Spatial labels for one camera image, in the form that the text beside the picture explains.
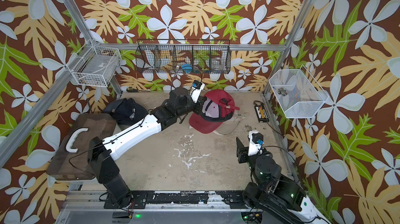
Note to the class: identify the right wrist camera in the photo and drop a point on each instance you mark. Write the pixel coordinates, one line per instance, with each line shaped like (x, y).
(256, 141)

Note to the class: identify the black orange device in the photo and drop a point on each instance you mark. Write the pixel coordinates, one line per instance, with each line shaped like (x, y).
(261, 113)

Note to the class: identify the black wire basket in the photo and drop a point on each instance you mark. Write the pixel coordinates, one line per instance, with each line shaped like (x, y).
(205, 56)

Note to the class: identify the blue object in basket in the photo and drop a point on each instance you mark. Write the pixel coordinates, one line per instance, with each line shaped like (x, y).
(186, 68)

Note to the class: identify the white wire basket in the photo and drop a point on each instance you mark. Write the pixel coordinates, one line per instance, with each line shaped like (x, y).
(95, 64)

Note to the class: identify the maroon baseball cap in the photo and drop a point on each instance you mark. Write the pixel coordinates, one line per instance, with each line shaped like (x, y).
(219, 107)

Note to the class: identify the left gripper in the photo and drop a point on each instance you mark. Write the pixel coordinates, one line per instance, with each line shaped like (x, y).
(198, 104)

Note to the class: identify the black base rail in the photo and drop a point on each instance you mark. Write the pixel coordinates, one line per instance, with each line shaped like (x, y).
(144, 199)

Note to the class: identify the small dark object in basket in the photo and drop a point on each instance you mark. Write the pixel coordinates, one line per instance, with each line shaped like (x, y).
(282, 92)

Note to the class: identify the white mesh basket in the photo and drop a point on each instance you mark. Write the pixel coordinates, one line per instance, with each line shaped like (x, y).
(305, 95)

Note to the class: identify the brown lidded storage box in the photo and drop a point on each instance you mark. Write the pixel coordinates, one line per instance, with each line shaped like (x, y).
(70, 161)

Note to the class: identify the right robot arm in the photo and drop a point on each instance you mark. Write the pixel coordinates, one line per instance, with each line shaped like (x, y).
(270, 190)

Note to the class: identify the black baseball cap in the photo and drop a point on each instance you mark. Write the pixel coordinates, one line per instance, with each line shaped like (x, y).
(125, 111)

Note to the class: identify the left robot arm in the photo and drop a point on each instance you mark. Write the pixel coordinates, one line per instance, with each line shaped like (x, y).
(103, 153)

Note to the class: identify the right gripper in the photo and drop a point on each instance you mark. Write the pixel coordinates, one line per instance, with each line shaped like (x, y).
(242, 151)

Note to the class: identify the beige baseball cap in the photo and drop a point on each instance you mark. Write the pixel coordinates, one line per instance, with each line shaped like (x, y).
(230, 125)

